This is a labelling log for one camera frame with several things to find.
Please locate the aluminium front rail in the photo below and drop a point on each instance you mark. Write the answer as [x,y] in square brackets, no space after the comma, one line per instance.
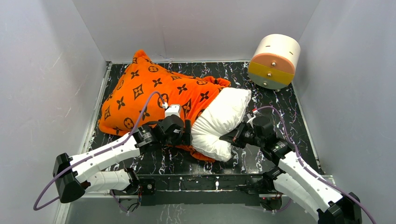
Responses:
[89,194]

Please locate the white cylinder with coloured lid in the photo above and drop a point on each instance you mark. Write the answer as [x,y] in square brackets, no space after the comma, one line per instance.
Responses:
[273,65]

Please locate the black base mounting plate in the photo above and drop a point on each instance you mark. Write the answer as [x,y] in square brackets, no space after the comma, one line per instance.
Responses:
[269,201]

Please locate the orange patterned plush pillowcase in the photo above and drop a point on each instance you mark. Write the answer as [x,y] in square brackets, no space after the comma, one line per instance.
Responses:
[144,87]

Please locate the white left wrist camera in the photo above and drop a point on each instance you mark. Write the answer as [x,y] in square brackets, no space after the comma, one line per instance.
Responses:
[174,109]

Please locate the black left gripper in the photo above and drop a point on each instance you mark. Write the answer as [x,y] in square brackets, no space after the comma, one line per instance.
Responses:
[187,135]

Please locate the white pillow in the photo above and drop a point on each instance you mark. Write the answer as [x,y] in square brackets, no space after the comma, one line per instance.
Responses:
[222,115]

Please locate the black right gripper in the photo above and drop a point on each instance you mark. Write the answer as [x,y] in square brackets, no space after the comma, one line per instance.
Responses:
[234,137]

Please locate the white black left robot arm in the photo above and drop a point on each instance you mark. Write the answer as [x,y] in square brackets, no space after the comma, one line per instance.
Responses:
[82,173]

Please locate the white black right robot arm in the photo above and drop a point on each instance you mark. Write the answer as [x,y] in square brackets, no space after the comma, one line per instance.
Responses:
[293,178]

